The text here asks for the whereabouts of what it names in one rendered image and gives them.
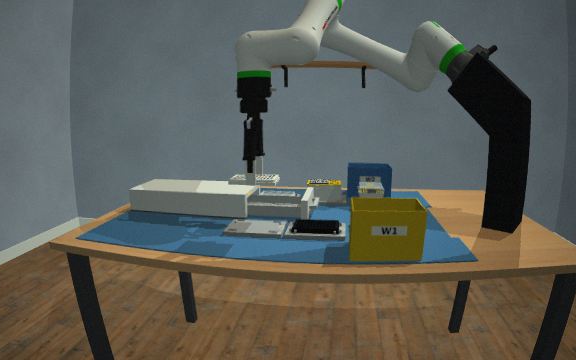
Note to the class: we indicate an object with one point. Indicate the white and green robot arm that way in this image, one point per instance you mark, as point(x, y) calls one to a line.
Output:
point(432, 49)

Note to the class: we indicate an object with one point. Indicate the blue flat mat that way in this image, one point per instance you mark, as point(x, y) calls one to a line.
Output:
point(203, 236)

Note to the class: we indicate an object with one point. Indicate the olive yellow open bin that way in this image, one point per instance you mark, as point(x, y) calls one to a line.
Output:
point(387, 229)

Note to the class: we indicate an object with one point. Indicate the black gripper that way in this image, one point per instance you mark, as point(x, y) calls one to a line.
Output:
point(253, 142)

